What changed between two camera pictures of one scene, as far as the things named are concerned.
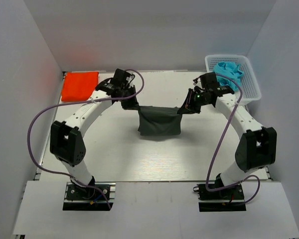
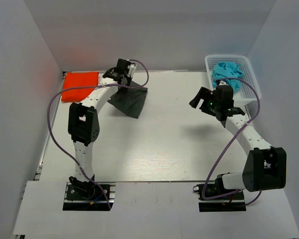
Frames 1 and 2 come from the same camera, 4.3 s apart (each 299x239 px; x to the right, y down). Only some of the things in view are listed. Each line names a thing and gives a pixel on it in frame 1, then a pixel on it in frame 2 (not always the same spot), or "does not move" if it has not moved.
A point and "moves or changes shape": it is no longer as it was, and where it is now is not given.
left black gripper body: (127, 90) → (128, 79)
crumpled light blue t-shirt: (231, 70) does not move
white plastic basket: (250, 88) does not move
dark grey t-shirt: (159, 120) moves or changes shape
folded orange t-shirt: (79, 86) does not move
